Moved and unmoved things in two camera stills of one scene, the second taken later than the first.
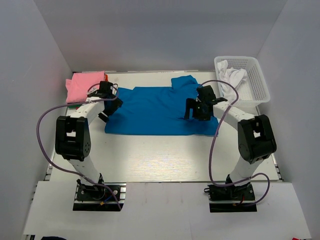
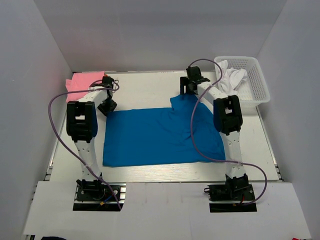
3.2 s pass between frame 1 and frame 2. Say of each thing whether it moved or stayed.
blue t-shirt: moved
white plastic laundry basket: stayed
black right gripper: moved
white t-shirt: stayed
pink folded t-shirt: stayed
